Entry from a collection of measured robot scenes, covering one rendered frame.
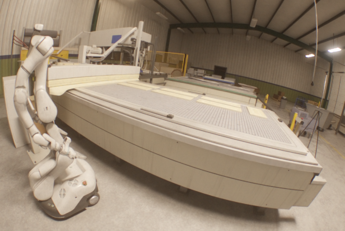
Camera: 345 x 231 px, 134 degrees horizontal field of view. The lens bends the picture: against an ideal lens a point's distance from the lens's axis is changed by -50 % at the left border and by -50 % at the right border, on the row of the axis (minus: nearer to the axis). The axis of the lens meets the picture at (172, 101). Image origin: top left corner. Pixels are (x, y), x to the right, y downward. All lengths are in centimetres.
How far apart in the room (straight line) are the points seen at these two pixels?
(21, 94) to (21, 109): 8
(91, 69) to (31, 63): 183
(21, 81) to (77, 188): 89
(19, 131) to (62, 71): 121
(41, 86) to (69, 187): 80
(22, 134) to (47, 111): 166
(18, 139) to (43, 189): 146
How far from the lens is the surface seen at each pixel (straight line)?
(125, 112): 141
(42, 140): 101
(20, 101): 90
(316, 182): 167
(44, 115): 113
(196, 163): 128
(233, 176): 131
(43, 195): 148
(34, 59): 89
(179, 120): 128
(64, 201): 140
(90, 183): 139
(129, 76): 335
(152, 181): 186
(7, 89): 251
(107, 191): 175
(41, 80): 112
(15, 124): 266
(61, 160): 131
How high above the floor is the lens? 134
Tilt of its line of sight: 14 degrees down
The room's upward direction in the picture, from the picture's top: 8 degrees clockwise
